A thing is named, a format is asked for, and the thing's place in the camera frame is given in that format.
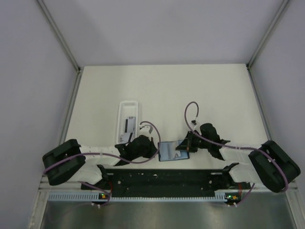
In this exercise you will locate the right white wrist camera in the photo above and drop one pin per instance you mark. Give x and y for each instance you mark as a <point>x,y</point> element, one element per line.
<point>194,122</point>

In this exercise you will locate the aluminium frame post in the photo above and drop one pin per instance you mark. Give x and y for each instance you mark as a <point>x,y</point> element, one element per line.
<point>269,31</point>
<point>58,34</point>

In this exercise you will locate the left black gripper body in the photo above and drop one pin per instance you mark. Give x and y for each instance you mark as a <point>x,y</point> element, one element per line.
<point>147,153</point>

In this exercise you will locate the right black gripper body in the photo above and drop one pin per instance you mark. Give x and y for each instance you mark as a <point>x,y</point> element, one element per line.
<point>193,144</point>

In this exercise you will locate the grey slotted cable duct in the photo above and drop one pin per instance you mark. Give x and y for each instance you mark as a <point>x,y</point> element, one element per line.
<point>99,197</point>

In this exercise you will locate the right aluminium frame post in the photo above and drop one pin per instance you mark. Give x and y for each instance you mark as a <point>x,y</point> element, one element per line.
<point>269,31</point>

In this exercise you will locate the diamond print silver card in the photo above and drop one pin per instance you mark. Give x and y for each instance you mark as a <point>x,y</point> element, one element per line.
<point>181,155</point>

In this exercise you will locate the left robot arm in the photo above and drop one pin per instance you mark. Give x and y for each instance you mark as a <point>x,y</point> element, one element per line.
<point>73,162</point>

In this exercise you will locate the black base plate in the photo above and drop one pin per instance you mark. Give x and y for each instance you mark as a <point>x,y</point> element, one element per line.
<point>168,182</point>

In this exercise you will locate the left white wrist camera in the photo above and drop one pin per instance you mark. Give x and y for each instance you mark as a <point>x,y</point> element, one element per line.
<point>145,130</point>

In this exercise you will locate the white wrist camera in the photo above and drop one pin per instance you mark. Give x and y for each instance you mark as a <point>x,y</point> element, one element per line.
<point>145,130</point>
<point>194,122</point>

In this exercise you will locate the lower cards in basket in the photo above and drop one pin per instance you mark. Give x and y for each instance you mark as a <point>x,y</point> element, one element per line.
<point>125,138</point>

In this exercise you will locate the white plastic basket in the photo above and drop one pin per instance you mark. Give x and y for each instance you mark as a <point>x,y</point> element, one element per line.
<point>126,109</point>

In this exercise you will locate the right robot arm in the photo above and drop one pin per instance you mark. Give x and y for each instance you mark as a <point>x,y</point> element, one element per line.
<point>266,164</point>

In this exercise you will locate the upper cards in basket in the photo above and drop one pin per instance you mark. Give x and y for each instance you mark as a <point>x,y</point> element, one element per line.
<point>130,124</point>

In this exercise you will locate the blue card holder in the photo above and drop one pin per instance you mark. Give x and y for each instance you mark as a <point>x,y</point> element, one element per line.
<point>167,150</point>

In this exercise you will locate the left aluminium frame post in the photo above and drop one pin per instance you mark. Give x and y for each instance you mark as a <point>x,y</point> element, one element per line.
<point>58,34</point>

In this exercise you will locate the cards in basket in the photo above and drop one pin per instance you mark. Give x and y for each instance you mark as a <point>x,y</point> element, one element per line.
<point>130,124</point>
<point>125,138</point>

